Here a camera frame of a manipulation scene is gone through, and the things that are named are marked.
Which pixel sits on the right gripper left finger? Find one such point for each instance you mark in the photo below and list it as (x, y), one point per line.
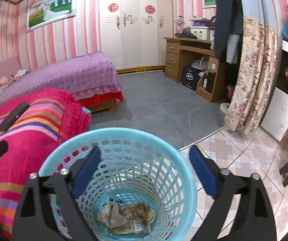
(35, 219)

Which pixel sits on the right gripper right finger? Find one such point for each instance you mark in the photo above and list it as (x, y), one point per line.
(254, 219)

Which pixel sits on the printed foil snack wrapper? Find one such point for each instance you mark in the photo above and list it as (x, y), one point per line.
(131, 227)

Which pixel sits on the black leather wallet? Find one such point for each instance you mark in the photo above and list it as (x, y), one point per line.
(13, 116)

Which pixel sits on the striped pink red blanket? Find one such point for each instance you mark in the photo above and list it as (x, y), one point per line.
(53, 116)

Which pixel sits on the pink headboard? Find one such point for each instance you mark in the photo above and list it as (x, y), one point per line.
(9, 67)

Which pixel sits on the light blue plastic basket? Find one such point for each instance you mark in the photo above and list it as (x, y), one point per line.
(135, 167)

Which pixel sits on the purple dotted bedspread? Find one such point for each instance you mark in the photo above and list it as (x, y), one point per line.
(84, 77)

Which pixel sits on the white cabinet with glass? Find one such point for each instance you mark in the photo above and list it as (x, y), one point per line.
(275, 121)

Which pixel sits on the floral curtain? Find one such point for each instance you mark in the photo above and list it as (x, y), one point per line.
(255, 76)

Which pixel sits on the wooden desk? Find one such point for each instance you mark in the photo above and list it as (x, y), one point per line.
(182, 52)

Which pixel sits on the framed wedding photo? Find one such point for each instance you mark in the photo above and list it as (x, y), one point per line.
(48, 11)

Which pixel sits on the black box under desk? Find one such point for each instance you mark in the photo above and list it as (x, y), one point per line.
(190, 77)

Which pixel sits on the white storage box on desk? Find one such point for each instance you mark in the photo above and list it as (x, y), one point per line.
(202, 33)

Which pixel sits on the hanging black clothes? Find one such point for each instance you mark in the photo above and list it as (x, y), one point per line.
(228, 29)

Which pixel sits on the white wardrobe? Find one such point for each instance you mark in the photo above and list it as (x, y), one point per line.
(133, 32)

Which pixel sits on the desk lamp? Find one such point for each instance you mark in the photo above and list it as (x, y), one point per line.
(179, 21)

